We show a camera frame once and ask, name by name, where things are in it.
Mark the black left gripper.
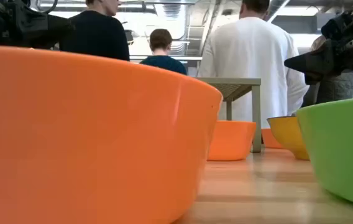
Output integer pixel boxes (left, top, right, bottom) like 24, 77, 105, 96
0, 0, 75, 49

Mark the orange mini bowl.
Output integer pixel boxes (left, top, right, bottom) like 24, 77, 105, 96
261, 128, 285, 149
0, 45, 223, 224
207, 120, 257, 162

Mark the green mini bowl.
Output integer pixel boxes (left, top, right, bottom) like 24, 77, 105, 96
295, 95, 353, 211

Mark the grey-green perforated metal rack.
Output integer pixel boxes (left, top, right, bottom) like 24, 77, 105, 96
195, 77, 262, 153

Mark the yellow patterned mini bowl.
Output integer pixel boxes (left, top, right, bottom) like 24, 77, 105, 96
266, 115, 310, 161

